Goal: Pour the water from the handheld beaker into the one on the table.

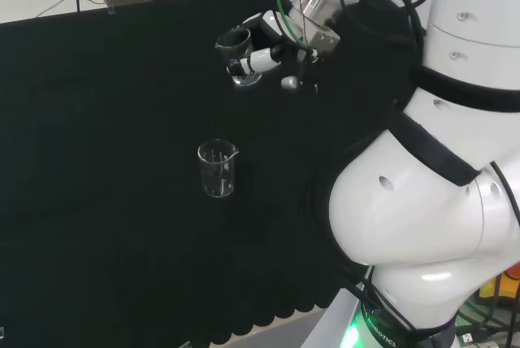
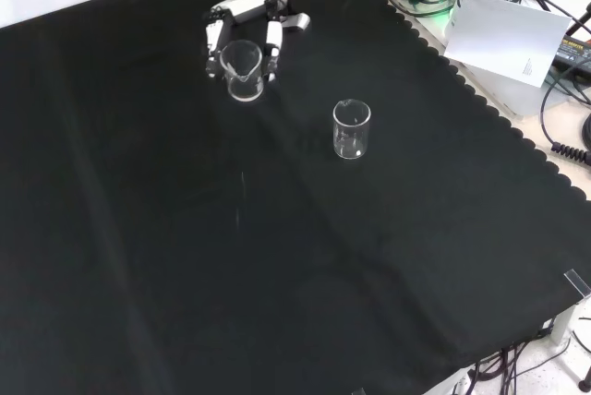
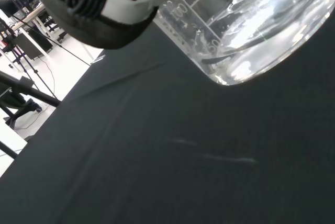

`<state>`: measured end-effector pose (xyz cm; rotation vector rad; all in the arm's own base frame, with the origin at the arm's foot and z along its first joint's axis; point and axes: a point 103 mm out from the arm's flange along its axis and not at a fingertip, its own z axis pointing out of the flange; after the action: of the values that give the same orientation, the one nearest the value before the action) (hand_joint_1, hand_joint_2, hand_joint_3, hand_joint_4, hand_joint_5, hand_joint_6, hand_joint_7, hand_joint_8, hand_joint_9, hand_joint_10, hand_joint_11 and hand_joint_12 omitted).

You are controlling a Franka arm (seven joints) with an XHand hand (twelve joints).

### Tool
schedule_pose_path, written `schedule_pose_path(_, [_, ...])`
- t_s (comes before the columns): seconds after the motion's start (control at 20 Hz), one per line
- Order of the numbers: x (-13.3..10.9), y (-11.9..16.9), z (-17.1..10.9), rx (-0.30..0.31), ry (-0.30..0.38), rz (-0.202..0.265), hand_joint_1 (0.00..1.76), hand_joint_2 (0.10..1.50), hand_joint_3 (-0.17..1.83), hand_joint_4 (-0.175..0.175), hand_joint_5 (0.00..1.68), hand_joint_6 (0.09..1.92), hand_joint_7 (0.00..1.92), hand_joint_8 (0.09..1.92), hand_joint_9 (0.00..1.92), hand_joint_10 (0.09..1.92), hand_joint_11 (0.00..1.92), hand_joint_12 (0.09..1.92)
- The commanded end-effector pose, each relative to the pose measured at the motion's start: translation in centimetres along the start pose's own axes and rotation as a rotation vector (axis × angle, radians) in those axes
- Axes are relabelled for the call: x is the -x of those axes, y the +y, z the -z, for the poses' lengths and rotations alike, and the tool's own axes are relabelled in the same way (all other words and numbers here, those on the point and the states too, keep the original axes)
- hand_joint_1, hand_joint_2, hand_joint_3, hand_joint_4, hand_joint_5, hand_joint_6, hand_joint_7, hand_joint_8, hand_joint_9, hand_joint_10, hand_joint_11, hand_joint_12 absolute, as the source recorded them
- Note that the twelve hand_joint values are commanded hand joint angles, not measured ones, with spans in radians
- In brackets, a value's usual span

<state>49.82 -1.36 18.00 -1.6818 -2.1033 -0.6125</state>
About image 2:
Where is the black floor cable bundle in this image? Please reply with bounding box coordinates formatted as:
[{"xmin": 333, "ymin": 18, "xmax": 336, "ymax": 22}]
[{"xmin": 468, "ymin": 338, "xmax": 558, "ymax": 395}]

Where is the pale paper board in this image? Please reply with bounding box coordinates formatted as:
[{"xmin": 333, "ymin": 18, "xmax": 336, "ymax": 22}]
[{"xmin": 442, "ymin": 0, "xmax": 573, "ymax": 89}]

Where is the black bench cloth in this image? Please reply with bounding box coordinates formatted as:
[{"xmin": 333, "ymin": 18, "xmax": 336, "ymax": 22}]
[{"xmin": 0, "ymin": 0, "xmax": 591, "ymax": 395}]

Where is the clear glass beaker with spout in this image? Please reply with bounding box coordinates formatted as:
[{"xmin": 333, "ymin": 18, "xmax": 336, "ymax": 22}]
[{"xmin": 219, "ymin": 40, "xmax": 265, "ymax": 102}]

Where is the black coiled cable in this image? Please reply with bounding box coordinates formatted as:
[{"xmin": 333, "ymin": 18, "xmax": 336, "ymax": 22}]
[{"xmin": 538, "ymin": 62, "xmax": 591, "ymax": 166}]

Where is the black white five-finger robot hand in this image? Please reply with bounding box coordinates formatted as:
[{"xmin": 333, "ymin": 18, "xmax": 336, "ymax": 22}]
[{"xmin": 188, "ymin": 0, "xmax": 312, "ymax": 85}]

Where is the black power adapter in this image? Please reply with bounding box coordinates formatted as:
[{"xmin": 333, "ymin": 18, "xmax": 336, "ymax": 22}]
[{"xmin": 550, "ymin": 33, "xmax": 591, "ymax": 74}]

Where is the white box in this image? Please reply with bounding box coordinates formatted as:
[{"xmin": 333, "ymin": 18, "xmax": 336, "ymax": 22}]
[{"xmin": 454, "ymin": 61, "xmax": 570, "ymax": 120}]

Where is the tall clear glass beaker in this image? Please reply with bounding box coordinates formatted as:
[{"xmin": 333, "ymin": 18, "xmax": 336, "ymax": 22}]
[{"xmin": 332, "ymin": 98, "xmax": 372, "ymax": 162}]

